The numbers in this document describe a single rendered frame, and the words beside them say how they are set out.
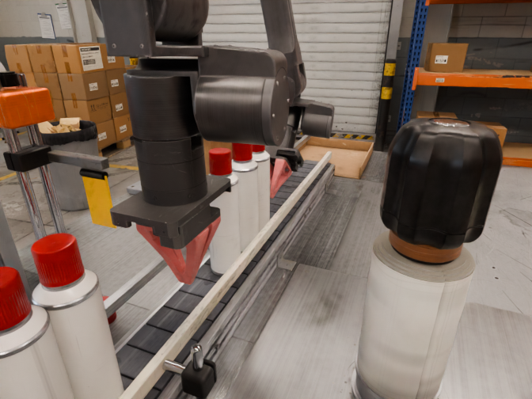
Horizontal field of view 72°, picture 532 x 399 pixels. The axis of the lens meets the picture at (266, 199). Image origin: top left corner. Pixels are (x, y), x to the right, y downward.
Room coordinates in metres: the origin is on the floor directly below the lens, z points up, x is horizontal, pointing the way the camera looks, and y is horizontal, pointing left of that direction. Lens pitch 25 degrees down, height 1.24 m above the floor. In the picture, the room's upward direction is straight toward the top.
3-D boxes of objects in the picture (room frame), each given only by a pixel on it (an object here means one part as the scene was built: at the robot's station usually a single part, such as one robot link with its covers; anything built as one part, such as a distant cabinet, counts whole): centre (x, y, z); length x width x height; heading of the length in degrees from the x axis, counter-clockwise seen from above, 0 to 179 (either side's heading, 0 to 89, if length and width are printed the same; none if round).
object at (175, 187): (0.30, 0.08, 1.13); 0.10 x 0.07 x 0.07; 158
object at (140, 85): (0.30, 0.08, 1.19); 0.07 x 0.06 x 0.07; 74
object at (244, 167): (0.58, 0.04, 0.98); 0.05 x 0.05 x 0.20
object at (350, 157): (1.23, -0.23, 0.85); 0.30 x 0.26 x 0.04; 158
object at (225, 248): (0.51, 0.07, 0.98); 0.05 x 0.05 x 0.20
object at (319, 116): (0.78, -0.09, 1.10); 0.11 x 0.09 x 0.12; 74
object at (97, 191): (0.32, 0.16, 1.09); 0.03 x 0.01 x 0.06; 68
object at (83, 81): (4.25, 2.02, 0.57); 1.20 x 0.85 x 1.14; 166
